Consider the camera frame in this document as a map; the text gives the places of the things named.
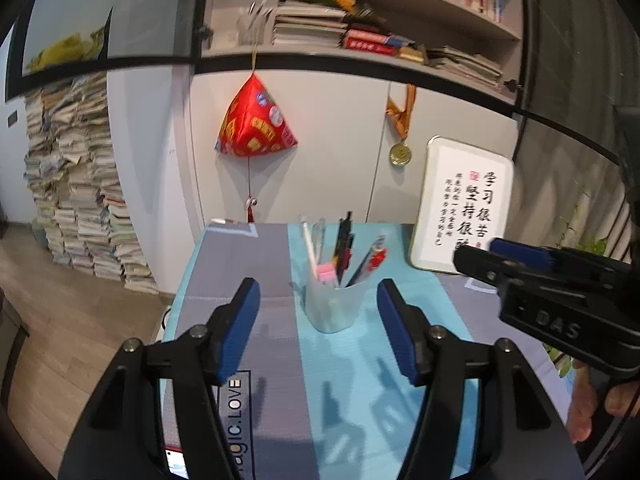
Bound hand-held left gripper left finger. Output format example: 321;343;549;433
57;276;262;480

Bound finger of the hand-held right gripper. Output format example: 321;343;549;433
452;246;531;291
489;238;558;271

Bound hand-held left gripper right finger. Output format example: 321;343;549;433
376;278;586;480

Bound frosted plastic cup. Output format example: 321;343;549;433
304;267;368;334

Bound clear pen with red print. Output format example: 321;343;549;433
346;240;389;289

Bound dark blue pen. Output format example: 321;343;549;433
344;232;357;286

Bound black pen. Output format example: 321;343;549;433
334;211;351;286

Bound white translucent pen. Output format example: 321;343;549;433
299;215;321;281

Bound white and green pen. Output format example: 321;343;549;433
314;217;328;266

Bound person's right hand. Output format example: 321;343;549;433
566;357;640;443

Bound framed calligraphy sign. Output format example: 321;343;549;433
410;135;515;276

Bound green potted plant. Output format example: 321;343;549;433
547;200;631;380

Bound grey and teal tablecloth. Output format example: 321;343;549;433
160;222;573;480

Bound gold medal with striped ribbon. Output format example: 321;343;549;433
385;84;418;167

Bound tall stacks of papers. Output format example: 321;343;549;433
22;72;160;295

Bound red pyramid hanging ornament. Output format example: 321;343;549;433
215;72;299;223

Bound red books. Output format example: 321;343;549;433
342;29;396;53

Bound stack of white books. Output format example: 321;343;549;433
272;0;348;50

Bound clear pen holder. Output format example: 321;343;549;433
236;2;273;47

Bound yellow item behind glass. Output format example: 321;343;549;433
27;27;108;73

